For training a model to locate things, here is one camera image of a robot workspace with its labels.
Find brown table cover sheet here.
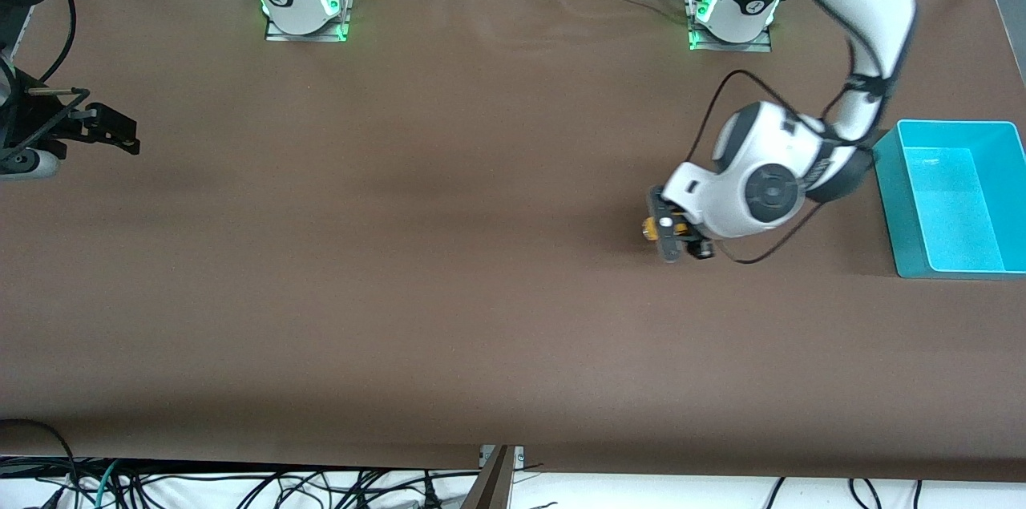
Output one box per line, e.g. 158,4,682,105
0,0,1026,483

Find silver frame bracket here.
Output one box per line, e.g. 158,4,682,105
479,445,527,470

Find teal floor cable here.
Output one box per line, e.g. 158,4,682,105
95,459,123,509

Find yellow beetle toy car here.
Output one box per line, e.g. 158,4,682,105
641,216,692,245

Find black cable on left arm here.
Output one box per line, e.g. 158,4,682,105
688,0,892,265

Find teal plastic storage bin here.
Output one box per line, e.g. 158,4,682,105
872,119,1026,280

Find black looped floor cable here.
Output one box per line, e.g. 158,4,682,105
0,418,81,509

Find metal base plate left arm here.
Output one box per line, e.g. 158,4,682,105
688,12,774,53

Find tangled black floor cables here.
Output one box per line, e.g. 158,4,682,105
0,457,482,509

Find metal base plate right arm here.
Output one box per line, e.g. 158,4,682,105
265,0,350,42

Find dark table frame beam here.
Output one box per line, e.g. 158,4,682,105
461,445,515,509

